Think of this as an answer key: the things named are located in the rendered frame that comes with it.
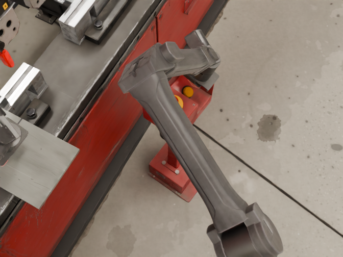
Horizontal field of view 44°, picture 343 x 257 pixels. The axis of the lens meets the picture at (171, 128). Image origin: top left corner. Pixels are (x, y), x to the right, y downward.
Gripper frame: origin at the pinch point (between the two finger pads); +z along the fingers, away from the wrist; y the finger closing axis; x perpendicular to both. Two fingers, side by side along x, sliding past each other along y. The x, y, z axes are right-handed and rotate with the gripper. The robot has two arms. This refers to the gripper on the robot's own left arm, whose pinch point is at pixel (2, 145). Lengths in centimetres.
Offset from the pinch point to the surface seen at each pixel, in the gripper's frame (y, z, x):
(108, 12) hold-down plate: -57, 13, 0
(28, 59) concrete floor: -64, 126, -21
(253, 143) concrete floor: -81, 64, 95
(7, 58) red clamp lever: -15.2, -14.6, -10.9
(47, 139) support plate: -7.4, -2.8, 8.1
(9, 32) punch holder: -20.9, -13.4, -14.5
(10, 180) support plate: 6.2, -2.1, 6.8
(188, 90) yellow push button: -53, 12, 37
